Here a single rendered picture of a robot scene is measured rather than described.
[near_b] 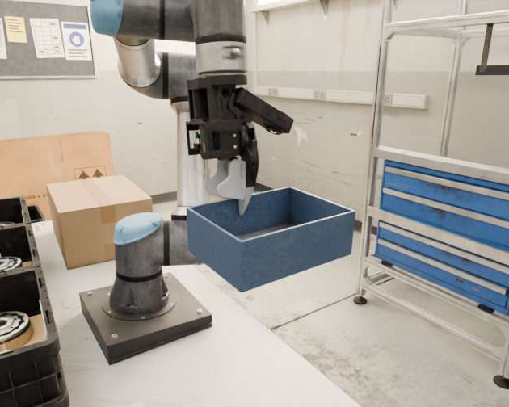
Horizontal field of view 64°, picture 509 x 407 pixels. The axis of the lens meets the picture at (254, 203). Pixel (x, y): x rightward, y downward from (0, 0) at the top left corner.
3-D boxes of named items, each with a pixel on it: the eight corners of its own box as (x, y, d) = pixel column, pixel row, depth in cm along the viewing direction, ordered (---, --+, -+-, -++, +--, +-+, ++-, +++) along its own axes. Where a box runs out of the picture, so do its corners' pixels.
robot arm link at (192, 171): (163, 262, 111) (161, 60, 110) (218, 261, 114) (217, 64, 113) (163, 270, 99) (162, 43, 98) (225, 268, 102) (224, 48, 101)
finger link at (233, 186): (214, 220, 64) (208, 161, 62) (246, 213, 67) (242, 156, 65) (224, 224, 61) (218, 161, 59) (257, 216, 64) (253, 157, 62)
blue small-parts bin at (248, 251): (288, 223, 74) (290, 186, 71) (351, 253, 62) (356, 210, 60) (187, 250, 63) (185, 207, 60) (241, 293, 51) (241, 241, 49)
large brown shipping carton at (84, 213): (156, 250, 150) (152, 198, 144) (67, 270, 135) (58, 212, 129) (128, 218, 182) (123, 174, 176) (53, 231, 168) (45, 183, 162)
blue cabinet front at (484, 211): (376, 256, 234) (385, 159, 216) (508, 315, 177) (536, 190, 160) (372, 257, 232) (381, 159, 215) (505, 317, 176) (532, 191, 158)
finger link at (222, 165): (204, 215, 67) (199, 158, 64) (235, 208, 70) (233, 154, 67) (212, 219, 64) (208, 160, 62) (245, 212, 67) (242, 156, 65)
